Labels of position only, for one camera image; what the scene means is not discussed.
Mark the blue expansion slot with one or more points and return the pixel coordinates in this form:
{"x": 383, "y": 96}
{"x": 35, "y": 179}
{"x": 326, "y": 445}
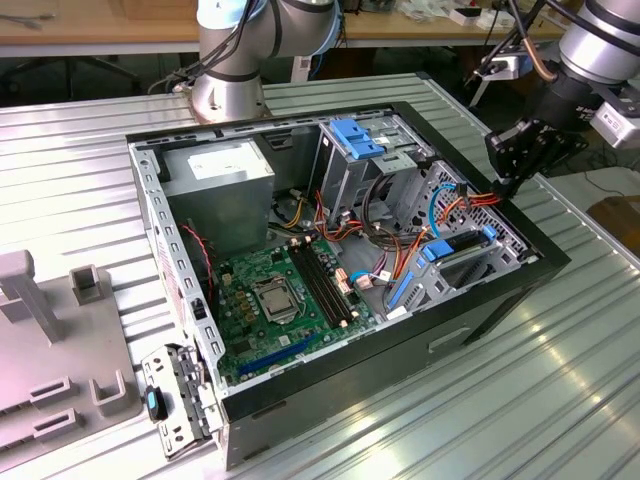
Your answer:
{"x": 275, "y": 356}

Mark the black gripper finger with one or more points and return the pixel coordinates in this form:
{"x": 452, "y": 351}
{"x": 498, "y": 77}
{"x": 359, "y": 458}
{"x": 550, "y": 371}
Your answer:
{"x": 555, "y": 150}
{"x": 510, "y": 145}

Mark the wooden desk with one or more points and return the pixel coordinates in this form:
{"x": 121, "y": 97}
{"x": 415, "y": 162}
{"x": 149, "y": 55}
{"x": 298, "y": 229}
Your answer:
{"x": 75, "y": 27}

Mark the green motherboard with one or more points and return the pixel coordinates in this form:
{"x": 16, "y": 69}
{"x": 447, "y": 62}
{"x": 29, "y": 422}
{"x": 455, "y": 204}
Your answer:
{"x": 240, "y": 320}

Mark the black open PC case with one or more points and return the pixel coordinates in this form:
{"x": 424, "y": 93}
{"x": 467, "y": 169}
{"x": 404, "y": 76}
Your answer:
{"x": 350, "y": 390}

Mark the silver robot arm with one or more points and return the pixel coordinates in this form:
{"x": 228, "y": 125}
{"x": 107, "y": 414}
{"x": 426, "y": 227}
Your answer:
{"x": 225, "y": 75}

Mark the CPU socket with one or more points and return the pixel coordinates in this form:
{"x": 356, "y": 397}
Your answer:
{"x": 260, "y": 320}

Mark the square brown base plate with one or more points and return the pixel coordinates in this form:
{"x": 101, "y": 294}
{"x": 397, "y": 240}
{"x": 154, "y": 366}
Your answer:
{"x": 190, "y": 105}

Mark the silver expansion card retainer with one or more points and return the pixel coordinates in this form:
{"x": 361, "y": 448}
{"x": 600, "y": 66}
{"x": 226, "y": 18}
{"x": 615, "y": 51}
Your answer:
{"x": 165, "y": 440}

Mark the grey power supply box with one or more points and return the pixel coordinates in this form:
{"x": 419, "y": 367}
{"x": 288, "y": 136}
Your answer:
{"x": 220, "y": 205}

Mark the hard disk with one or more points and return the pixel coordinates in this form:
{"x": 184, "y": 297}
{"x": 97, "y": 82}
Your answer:
{"x": 442, "y": 250}

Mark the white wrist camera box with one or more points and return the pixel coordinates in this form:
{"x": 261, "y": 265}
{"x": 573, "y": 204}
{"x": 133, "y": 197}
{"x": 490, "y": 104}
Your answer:
{"x": 505, "y": 66}
{"x": 617, "y": 127}

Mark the grey parts rack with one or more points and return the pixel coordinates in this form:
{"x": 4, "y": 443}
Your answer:
{"x": 75, "y": 350}

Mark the silver disk bay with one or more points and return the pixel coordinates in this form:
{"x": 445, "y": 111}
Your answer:
{"x": 430, "y": 295}

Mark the silver optical drive cage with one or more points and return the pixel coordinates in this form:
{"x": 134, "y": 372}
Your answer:
{"x": 345, "y": 180}

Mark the small white box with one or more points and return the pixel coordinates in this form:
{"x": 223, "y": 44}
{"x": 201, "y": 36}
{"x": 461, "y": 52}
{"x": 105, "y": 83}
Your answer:
{"x": 462, "y": 20}

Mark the brown cardboard box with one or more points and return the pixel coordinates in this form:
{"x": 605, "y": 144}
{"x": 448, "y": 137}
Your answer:
{"x": 617, "y": 217}

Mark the blue plastic bay latch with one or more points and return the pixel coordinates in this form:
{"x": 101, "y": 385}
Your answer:
{"x": 357, "y": 140}

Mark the black RAM slot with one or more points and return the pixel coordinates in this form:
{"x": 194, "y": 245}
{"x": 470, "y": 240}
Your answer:
{"x": 331, "y": 279}
{"x": 325, "y": 281}
{"x": 317, "y": 283}
{"x": 310, "y": 284}

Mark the silver CPU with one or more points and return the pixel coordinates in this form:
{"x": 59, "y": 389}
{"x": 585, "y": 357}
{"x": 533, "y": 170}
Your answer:
{"x": 274, "y": 301}

